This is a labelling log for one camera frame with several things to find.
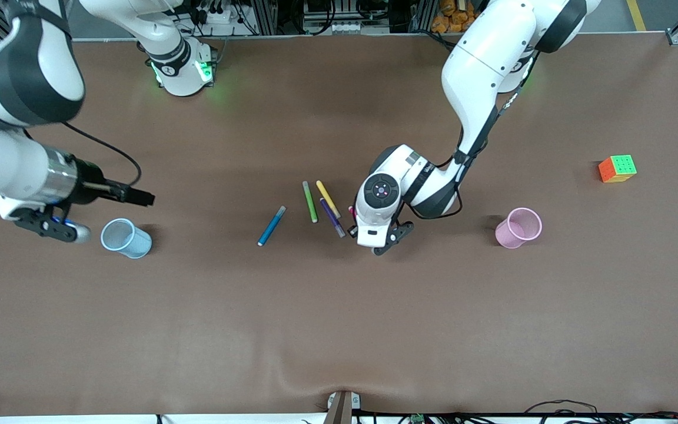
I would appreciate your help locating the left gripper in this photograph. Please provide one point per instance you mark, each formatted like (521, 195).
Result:
(350, 229)

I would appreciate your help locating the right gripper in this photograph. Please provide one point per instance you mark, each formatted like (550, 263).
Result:
(90, 182)

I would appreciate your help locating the pink marker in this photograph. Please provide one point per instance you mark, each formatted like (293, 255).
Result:
(352, 209)

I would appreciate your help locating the blue marker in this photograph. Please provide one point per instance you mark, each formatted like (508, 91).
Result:
(271, 226)

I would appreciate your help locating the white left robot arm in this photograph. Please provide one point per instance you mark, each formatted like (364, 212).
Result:
(480, 59)

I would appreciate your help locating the purple marker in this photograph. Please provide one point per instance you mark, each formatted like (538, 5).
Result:
(333, 219)

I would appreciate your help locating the yellow marker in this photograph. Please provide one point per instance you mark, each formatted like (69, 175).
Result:
(327, 197)

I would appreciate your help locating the light blue mesh cup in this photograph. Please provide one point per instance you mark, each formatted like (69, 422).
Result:
(133, 244)

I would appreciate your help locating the green marker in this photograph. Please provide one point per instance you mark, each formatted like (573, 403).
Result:
(310, 202)

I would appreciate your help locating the pink mesh cup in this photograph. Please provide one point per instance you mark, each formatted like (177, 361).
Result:
(507, 235)

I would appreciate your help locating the white power strip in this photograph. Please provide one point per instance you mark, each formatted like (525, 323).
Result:
(221, 16)
(348, 27)

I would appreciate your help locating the small green circuit board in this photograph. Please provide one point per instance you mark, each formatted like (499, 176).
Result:
(416, 419)

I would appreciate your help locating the orange packets pile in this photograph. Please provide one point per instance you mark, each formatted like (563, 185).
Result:
(451, 23)

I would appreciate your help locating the colourful puzzle cube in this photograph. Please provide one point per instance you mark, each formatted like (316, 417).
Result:
(621, 168)

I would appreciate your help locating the table edge clamp bracket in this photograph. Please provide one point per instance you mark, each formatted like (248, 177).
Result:
(342, 409)

